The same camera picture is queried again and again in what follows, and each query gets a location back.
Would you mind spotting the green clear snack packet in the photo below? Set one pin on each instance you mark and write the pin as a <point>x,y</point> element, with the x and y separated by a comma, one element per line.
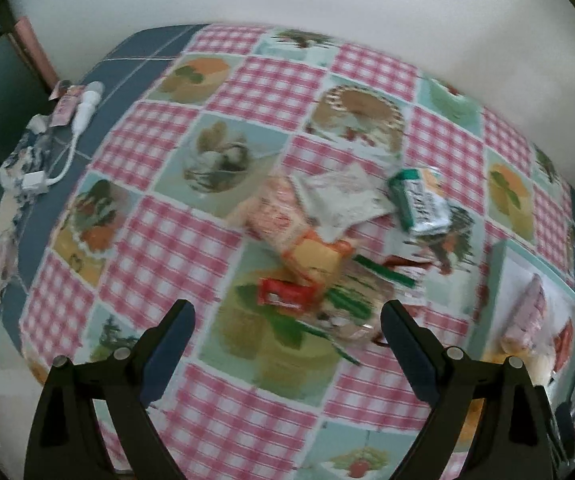
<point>352,310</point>

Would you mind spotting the mint-rimmed white box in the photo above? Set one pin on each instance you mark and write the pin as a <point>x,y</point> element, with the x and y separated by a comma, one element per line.
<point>512,285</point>

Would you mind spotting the pink snack packet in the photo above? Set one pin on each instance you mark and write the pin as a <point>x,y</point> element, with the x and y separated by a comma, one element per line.
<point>530,310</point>

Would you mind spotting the clear bun packet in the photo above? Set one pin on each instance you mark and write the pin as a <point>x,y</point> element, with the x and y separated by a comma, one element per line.
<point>543,365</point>

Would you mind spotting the small red snack packet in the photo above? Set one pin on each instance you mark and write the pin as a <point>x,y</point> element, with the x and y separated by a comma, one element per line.
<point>285,294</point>

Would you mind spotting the floral cloth pouch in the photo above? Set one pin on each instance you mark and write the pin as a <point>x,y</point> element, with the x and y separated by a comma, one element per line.
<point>27,155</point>

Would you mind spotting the peach snack packet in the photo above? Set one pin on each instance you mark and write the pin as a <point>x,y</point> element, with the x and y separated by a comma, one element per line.
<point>272,215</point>

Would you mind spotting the small pink sachet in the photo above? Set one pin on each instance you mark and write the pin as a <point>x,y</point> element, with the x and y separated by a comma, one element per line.
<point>64,107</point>

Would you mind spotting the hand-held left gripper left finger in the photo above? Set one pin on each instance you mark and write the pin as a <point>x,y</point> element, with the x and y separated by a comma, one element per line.
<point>165,360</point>

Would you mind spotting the green white snack packet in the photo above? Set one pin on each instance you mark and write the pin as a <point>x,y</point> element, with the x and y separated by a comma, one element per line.
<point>422,205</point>

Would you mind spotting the large red snack packet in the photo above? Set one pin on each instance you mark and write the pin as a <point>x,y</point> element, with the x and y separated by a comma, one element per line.
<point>565,342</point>

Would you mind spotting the pink checkered tablecloth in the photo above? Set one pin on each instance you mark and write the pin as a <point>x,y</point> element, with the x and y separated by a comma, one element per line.
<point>277,85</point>

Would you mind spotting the orange snack packet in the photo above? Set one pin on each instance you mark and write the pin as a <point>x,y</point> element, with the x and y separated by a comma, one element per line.
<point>317,257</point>

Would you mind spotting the reddish wooden bar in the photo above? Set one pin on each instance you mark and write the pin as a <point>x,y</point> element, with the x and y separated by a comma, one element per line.
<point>32,50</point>

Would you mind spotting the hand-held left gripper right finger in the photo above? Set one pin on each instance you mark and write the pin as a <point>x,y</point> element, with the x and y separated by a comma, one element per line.
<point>412,355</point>

